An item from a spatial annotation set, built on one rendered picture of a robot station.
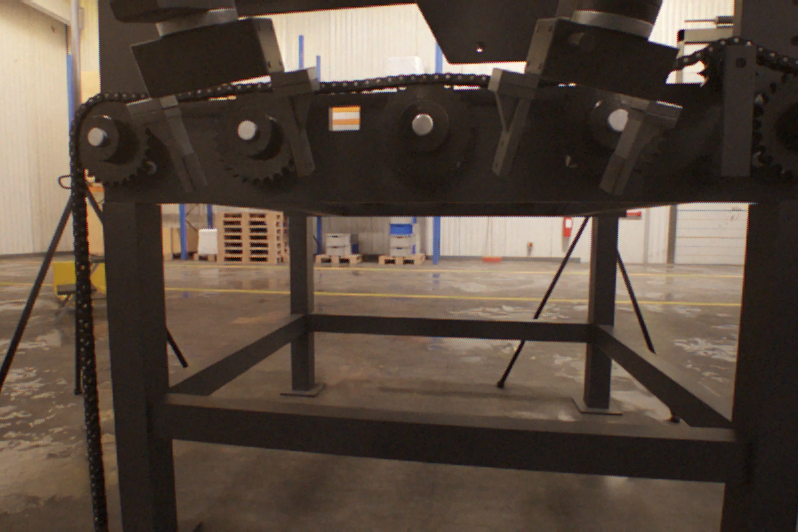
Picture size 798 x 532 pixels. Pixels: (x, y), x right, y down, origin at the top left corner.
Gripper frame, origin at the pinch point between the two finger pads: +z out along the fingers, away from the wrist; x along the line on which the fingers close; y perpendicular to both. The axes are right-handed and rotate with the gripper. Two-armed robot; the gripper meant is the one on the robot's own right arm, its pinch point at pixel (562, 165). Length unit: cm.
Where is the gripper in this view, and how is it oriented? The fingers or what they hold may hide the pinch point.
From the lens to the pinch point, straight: 51.5
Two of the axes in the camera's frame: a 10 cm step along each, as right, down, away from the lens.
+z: -1.7, 8.7, 4.6
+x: 9.8, 1.1, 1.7
